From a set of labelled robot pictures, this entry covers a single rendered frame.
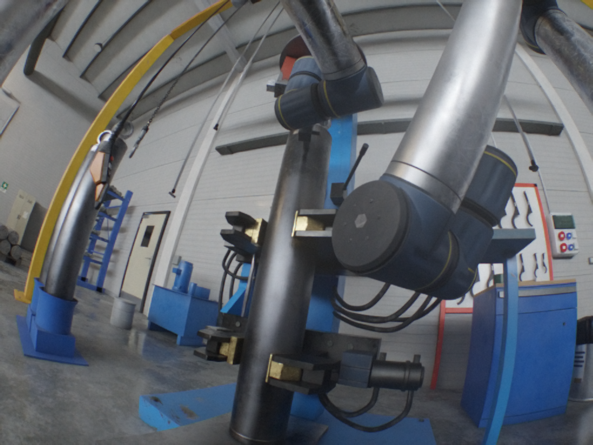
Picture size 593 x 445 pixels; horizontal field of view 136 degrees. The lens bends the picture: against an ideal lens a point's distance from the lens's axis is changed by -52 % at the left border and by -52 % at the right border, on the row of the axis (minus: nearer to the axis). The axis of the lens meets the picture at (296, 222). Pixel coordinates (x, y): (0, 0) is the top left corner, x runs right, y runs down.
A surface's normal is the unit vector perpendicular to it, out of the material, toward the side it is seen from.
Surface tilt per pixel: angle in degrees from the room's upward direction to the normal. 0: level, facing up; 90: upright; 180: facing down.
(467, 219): 104
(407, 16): 174
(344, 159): 90
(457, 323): 90
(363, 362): 90
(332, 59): 167
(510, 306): 90
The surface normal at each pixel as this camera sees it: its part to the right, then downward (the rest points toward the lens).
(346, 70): -0.04, 0.76
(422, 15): -0.21, 0.87
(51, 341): 0.91, 0.00
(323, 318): -0.38, -0.40
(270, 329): -0.11, -0.38
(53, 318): 0.74, -0.13
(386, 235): -0.75, -0.29
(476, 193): -0.62, -0.20
